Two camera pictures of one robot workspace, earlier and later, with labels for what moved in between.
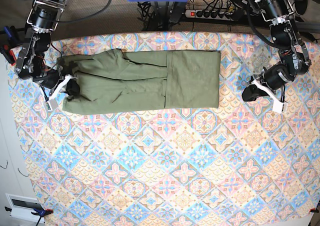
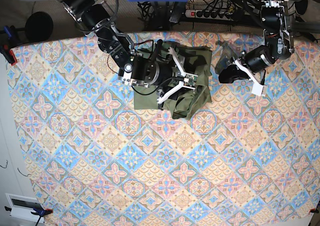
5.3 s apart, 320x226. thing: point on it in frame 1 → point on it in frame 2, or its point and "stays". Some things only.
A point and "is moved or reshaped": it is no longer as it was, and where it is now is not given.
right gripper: [275, 76] → [256, 59]
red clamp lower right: [313, 210] stays
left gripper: [50, 78] → [147, 73]
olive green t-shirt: [123, 81] is moved or reshaped
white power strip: [215, 15] stays
